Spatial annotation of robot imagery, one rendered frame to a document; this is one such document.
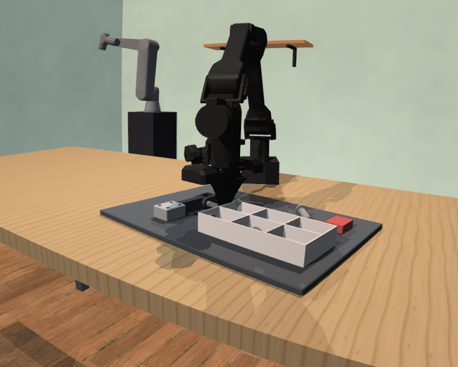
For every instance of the red block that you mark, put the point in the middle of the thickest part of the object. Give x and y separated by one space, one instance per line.
343 224

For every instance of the beige headed pin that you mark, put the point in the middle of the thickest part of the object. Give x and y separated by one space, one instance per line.
301 210

